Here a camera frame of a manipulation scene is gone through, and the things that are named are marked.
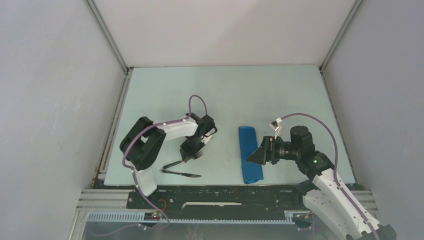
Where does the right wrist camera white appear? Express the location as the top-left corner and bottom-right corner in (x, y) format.
(269, 118), (283, 138)

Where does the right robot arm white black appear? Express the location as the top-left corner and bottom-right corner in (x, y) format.
(246, 125), (397, 240)

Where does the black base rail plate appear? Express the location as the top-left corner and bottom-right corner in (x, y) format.
(126, 185), (309, 222)

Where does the knife with black handle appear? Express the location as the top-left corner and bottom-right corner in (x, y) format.
(160, 169), (202, 178)

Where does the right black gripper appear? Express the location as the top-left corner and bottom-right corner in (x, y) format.
(245, 135), (300, 165)

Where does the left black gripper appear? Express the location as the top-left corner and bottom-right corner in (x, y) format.
(179, 135), (206, 162)

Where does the aluminium frame rail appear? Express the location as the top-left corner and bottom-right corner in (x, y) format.
(76, 188), (379, 226)

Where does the fork with black handle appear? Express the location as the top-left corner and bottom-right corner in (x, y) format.
(162, 151), (203, 170)

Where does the blue cloth napkin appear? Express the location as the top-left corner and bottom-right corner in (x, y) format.
(238, 126), (264, 185)

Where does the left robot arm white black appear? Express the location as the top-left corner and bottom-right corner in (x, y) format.
(119, 113), (218, 208)

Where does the small circuit board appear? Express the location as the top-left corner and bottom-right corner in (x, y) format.
(143, 211), (163, 221)

